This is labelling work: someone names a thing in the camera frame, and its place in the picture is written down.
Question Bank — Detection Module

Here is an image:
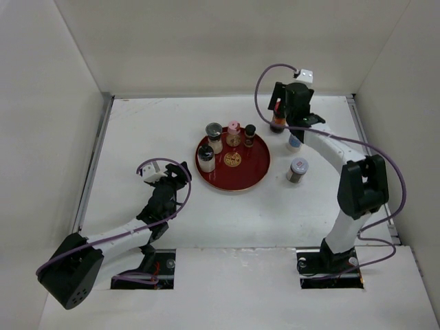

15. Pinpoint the black knob cap salt bottle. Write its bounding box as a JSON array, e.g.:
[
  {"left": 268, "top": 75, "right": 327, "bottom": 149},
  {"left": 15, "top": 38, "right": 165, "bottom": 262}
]
[{"left": 197, "top": 144, "right": 215, "bottom": 173}]

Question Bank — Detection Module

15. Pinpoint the red lid chili sauce jar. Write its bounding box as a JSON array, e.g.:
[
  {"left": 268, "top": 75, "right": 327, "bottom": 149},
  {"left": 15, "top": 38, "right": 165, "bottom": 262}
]
[{"left": 269, "top": 101, "right": 286, "bottom": 134}]

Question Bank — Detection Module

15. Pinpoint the clear cap salt grinder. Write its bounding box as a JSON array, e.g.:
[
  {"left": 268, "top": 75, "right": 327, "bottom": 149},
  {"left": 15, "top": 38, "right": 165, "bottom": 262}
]
[{"left": 206, "top": 122, "right": 223, "bottom": 155}]

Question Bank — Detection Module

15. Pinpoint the small black cap spice bottle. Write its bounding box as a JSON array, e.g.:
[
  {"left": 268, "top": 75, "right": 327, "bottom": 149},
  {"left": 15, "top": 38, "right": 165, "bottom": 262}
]
[{"left": 244, "top": 124, "right": 256, "bottom": 148}]

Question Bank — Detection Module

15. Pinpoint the pink lid spice jar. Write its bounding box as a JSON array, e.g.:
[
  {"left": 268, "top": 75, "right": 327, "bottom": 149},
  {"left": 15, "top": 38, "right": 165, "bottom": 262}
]
[{"left": 226, "top": 120, "right": 241, "bottom": 147}]

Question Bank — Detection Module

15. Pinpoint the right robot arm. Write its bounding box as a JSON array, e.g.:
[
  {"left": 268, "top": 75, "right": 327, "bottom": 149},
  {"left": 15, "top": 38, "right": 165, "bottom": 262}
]
[{"left": 268, "top": 82, "right": 389, "bottom": 274}]

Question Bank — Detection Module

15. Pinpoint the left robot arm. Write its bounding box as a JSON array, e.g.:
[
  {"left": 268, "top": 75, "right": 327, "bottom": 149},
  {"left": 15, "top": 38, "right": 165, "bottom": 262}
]
[{"left": 36, "top": 158, "right": 192, "bottom": 310}]

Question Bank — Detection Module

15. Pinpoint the tall silver lid jar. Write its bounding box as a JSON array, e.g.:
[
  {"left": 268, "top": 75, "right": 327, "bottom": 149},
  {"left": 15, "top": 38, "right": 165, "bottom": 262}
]
[{"left": 286, "top": 134, "right": 302, "bottom": 153}]

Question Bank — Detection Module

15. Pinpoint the red round tray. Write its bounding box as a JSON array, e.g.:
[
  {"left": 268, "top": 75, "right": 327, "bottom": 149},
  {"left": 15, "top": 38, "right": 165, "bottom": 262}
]
[{"left": 195, "top": 127, "right": 271, "bottom": 192}]

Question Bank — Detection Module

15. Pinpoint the white blue lid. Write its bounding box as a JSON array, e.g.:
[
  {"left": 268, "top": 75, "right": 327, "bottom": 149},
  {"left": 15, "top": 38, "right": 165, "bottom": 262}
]
[{"left": 286, "top": 157, "right": 309, "bottom": 184}]

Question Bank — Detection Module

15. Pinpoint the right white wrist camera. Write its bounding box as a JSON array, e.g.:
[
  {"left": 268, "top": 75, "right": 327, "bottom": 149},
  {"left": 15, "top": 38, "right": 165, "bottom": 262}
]
[{"left": 295, "top": 69, "right": 314, "bottom": 85}]

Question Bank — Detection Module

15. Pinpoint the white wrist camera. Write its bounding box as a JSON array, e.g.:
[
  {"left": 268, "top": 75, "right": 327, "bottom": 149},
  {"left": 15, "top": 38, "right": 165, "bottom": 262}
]
[
  {"left": 295, "top": 69, "right": 314, "bottom": 85},
  {"left": 136, "top": 161, "right": 166, "bottom": 184}
]

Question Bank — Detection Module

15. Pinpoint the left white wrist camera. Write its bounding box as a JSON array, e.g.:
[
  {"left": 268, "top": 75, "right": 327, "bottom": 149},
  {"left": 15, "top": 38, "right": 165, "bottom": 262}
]
[{"left": 136, "top": 161, "right": 166, "bottom": 184}]

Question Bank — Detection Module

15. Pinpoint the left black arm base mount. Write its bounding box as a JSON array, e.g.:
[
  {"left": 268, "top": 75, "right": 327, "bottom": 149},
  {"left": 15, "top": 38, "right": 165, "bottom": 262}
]
[{"left": 110, "top": 245, "right": 176, "bottom": 290}]

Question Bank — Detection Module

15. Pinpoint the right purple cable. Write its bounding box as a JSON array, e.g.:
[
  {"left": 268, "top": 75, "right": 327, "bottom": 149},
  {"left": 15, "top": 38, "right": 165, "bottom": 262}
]
[{"left": 254, "top": 63, "right": 408, "bottom": 279}]

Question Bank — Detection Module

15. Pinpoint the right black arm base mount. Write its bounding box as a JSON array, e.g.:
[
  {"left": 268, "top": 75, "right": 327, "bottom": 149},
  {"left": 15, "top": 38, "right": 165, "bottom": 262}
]
[{"left": 296, "top": 241, "right": 364, "bottom": 289}]

